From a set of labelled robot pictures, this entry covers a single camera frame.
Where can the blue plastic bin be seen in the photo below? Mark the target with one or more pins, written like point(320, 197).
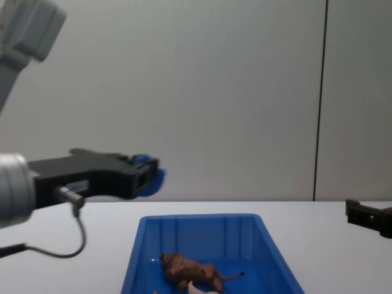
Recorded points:
point(260, 245)

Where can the small blue plastic object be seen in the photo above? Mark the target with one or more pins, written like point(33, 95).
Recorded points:
point(156, 183)

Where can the brown lion toy figure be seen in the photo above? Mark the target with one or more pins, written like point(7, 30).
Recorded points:
point(190, 269)

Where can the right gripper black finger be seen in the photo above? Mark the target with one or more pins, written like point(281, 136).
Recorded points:
point(367, 219)

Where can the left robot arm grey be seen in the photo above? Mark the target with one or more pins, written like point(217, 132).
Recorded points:
point(13, 186)

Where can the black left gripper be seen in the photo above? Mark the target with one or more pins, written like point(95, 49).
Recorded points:
point(92, 180)

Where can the pale pink toy piece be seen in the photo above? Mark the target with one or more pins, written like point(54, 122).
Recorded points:
point(196, 289)

